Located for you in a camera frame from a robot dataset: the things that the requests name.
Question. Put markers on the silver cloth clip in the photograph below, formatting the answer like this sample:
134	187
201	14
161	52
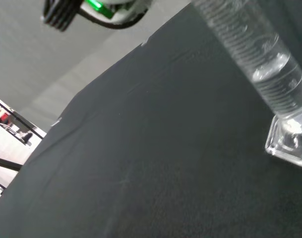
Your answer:
144	41
56	122

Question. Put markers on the black tripod leg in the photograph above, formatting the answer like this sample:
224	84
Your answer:
7	163

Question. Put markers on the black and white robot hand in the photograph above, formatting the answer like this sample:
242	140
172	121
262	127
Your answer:
59	12

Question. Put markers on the black cloth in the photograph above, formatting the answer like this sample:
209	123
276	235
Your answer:
153	148

